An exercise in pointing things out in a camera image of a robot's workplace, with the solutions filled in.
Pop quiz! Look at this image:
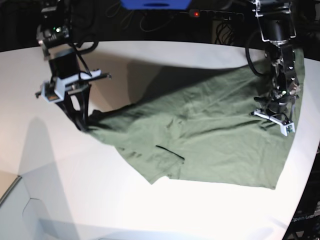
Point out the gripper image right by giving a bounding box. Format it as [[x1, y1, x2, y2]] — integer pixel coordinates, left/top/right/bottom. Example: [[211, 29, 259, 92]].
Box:
[[253, 95, 299, 120]]

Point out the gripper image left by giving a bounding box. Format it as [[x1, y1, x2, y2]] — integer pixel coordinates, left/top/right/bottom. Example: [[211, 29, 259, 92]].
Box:
[[49, 51, 91, 132]]

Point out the green t-shirt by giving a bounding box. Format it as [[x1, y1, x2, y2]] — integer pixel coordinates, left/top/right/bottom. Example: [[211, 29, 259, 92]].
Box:
[[89, 65, 295, 190]]

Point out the blue box at top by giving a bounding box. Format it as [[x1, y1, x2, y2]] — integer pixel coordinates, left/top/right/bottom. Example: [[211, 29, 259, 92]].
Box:
[[120, 0, 191, 10]]

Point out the black power strip red light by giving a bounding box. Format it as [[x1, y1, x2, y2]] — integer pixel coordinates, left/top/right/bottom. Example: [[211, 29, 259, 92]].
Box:
[[188, 9, 245, 21]]

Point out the grey panel at corner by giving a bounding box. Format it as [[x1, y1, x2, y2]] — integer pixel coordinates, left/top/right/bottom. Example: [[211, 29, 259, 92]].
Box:
[[0, 176, 48, 240]]

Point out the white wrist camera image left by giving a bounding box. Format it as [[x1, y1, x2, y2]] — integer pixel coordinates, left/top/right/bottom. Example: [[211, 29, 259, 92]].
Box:
[[35, 69, 112, 103]]

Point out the black cable image right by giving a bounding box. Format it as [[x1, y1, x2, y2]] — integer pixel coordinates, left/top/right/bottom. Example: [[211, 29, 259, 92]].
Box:
[[245, 30, 268, 78]]

